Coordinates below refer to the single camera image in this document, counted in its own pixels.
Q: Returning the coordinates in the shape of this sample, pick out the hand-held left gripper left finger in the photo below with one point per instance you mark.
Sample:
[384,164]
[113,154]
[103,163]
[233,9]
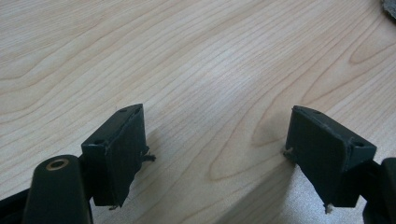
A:
[120,155]

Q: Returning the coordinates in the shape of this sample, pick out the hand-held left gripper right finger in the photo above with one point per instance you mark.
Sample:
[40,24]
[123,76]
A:
[323,155]

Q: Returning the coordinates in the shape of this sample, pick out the grey cloth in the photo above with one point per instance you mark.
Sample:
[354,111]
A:
[390,6]

